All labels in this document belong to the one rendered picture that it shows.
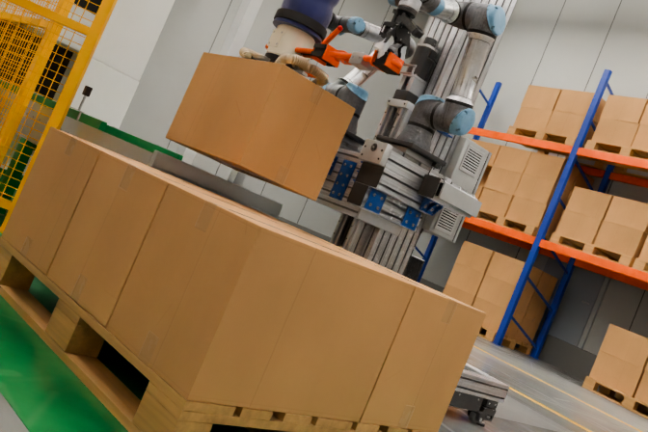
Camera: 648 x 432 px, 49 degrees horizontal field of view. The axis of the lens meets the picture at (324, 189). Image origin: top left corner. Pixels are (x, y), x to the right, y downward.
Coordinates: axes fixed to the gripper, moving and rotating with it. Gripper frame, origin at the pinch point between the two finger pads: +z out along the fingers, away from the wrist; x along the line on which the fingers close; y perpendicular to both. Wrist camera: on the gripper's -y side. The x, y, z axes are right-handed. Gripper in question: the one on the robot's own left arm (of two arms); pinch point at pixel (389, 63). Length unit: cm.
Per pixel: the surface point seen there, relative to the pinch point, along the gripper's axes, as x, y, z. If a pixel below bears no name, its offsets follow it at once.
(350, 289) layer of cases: 34, -58, 74
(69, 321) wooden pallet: 72, -3, 112
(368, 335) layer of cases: 20, -57, 83
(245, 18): -143, 359, -84
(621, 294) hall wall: -850, 297, -29
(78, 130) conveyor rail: 36, 137, 64
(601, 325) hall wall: -851, 309, 23
